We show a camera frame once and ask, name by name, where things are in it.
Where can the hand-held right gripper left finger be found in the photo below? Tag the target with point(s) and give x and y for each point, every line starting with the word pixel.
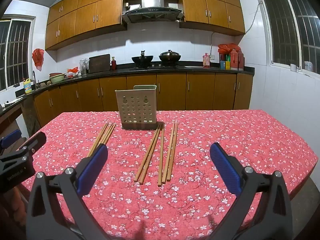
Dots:
pixel 92 166

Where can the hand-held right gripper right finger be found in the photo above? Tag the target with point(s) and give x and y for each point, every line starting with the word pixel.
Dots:
pixel 225 170

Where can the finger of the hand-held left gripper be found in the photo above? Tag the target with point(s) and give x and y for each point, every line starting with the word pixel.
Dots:
pixel 35 142
pixel 10 136

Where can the wooden chopstick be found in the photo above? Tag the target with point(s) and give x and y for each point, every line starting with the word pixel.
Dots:
pixel 101 138
pixel 169 152
pixel 173 152
pixel 106 133
pixel 151 153
pixel 147 153
pixel 161 156
pixel 97 140
pixel 111 131

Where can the beige perforated chopstick holder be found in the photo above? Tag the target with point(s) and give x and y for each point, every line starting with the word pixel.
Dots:
pixel 136 107

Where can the white cloth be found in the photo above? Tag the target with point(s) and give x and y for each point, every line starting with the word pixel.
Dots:
pixel 11 101

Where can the red floral tablecloth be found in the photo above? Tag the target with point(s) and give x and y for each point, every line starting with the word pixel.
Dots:
pixel 200 205

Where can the yellow detergent bottle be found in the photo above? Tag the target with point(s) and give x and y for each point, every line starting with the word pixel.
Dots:
pixel 28 86

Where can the sink faucet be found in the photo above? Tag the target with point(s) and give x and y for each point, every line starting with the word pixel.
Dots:
pixel 33 76

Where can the green basin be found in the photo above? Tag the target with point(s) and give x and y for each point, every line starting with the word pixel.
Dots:
pixel 57 78

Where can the red and white plastic bag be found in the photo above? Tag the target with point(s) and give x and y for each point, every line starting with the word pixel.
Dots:
pixel 72 72

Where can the barred window beside sink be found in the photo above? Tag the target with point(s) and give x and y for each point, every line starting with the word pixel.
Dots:
pixel 15 55

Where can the wooden lower kitchen cabinets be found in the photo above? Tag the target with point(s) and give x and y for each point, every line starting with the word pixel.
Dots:
pixel 200 90

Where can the wooden kitchen cabinets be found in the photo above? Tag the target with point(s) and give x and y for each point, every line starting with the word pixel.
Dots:
pixel 200 90
pixel 87 17

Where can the clear plastic bag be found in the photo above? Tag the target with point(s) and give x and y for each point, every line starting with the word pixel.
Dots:
pixel 84 65

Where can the black kitchen countertop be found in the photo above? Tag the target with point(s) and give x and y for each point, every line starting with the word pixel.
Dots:
pixel 120 71

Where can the dark wooden cutting board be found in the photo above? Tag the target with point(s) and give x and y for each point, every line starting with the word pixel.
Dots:
pixel 100 63

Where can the red bottle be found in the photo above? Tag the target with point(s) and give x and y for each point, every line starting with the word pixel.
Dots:
pixel 114 65

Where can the yellow box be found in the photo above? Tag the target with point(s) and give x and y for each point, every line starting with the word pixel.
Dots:
pixel 228 65

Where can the blue box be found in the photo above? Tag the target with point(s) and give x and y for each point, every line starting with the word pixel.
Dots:
pixel 222 65

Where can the red thermos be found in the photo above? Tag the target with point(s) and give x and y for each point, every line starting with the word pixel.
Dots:
pixel 241 60
pixel 233 60

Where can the pink bottle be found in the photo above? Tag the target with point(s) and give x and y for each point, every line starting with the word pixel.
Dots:
pixel 206 61

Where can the black wok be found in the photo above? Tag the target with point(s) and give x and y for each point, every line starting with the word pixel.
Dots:
pixel 142 59

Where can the gas stove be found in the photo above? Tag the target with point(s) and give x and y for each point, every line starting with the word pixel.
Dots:
pixel 160 66

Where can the red plastic bag on counter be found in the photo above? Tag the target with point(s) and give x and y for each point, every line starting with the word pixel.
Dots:
pixel 226 47

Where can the white cup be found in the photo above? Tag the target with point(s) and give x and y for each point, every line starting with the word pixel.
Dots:
pixel 293 68

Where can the black pot with lid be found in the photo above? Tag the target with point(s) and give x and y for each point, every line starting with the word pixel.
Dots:
pixel 170 57

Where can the white jug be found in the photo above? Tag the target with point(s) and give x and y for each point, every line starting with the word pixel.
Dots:
pixel 308 66

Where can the wooden upper kitchen cabinets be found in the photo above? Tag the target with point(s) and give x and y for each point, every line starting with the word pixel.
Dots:
pixel 87 17

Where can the steel range hood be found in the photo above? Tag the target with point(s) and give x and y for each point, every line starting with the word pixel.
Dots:
pixel 152 12

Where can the red plastic bag on wall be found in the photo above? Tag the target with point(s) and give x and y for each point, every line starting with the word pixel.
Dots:
pixel 38 57

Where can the wall socket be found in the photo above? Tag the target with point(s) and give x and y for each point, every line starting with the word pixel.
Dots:
pixel 212 57

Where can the barred window with white frame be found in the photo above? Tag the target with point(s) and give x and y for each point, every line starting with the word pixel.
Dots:
pixel 282 30

